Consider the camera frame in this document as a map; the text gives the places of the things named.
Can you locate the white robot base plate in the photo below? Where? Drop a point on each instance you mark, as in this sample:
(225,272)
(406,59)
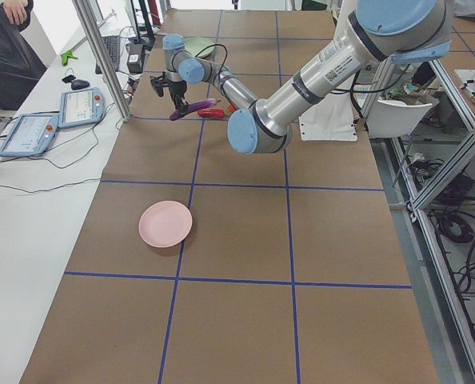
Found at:
(329,120)

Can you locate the brown table mat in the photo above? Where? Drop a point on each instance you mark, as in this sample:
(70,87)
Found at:
(292,271)

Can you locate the far teach pendant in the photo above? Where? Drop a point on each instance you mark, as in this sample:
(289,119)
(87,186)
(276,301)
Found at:
(81,107)

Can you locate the purple eggplant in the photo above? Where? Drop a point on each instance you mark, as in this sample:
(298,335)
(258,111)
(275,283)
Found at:
(194,107)

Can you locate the aluminium frame rack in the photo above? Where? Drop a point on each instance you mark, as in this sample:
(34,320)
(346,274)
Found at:
(437,161)

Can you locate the white plastic chair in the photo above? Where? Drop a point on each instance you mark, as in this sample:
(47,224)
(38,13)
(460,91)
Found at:
(393,118)

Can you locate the black power adapter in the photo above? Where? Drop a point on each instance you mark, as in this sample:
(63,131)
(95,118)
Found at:
(135,60)

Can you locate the teach pendant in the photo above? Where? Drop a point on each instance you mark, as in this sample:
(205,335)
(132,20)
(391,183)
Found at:
(81,107)
(31,135)

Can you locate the red chili pepper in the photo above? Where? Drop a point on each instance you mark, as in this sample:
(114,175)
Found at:
(212,113)

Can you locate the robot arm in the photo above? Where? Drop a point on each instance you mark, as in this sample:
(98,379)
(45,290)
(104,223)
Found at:
(402,31)

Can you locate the aluminium frame post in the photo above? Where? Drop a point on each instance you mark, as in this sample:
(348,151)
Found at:
(89,25)

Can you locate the person in black skirt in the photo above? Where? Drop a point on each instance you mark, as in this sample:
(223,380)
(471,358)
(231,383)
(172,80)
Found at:
(20,66)

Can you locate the black keyboard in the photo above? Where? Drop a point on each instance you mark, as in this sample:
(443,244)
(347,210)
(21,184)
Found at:
(113,49)

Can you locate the green clamp tool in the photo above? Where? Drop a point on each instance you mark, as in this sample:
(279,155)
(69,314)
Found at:
(67,56)

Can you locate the pink plate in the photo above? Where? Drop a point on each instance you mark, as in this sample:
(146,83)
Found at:
(165,224)

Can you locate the green plate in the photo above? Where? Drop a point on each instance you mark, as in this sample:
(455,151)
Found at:
(199,47)

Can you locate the black computer mouse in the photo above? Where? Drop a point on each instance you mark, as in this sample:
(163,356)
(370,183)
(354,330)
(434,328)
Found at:
(79,84)

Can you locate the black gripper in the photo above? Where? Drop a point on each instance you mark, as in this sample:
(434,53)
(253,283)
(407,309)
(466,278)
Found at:
(176,88)

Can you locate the near teach pendant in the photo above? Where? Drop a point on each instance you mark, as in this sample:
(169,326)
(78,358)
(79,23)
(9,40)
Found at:
(31,135)

